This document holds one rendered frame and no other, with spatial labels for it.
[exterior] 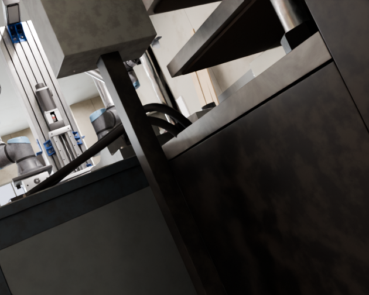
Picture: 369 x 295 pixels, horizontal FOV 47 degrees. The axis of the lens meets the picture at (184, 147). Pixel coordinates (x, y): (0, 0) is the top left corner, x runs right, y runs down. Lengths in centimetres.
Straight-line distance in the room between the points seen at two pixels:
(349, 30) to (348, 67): 7
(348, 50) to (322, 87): 10
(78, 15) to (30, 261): 78
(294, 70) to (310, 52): 6
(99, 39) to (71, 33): 8
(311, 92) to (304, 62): 6
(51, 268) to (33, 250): 9
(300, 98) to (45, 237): 95
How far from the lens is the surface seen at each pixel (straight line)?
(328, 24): 86
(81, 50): 123
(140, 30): 131
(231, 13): 121
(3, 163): 263
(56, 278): 150
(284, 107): 98
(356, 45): 83
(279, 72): 97
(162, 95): 152
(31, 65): 293
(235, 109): 112
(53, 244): 150
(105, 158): 191
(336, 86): 88
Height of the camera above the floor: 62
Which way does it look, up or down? 5 degrees up
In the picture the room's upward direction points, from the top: 24 degrees counter-clockwise
